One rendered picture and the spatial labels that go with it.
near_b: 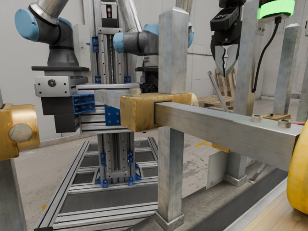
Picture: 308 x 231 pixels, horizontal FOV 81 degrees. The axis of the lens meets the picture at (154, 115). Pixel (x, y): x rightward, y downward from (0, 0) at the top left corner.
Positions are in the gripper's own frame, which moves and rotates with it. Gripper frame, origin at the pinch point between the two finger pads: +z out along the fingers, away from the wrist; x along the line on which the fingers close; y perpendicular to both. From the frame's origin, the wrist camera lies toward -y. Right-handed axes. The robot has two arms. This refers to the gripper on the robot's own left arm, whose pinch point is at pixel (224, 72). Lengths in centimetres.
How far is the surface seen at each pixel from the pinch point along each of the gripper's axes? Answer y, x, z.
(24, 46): 47, 251, -33
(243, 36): -6.2, -5.2, -8.4
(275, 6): -9.5, -11.1, -12.9
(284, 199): -39.4, -15.3, 10.7
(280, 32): 797, 6, -151
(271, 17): -8.0, -10.5, -11.3
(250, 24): -6.7, -6.5, -10.7
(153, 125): -34.7, 1.4, 8.1
